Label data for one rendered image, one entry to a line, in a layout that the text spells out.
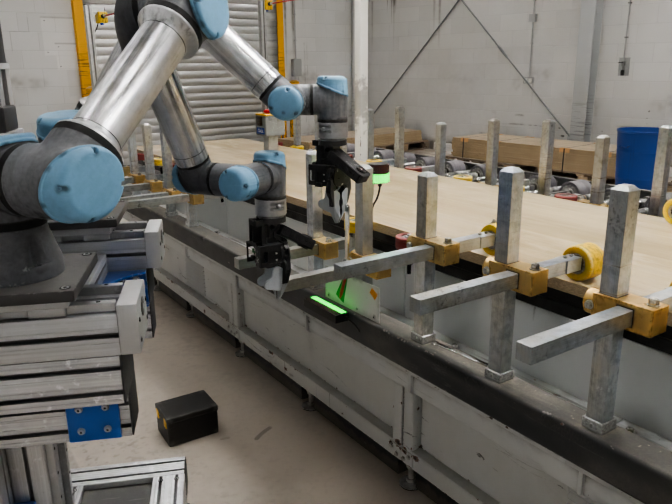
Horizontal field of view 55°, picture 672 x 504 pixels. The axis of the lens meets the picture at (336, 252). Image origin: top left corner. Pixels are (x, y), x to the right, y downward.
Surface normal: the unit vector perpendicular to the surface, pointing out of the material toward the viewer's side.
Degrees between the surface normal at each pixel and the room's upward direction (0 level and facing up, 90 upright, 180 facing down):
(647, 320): 90
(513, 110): 90
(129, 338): 90
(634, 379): 90
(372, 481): 0
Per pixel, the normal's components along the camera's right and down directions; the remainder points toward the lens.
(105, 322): 0.18, 0.27
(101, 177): 0.85, 0.22
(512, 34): -0.76, 0.18
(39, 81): 0.65, 0.20
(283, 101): -0.03, 0.28
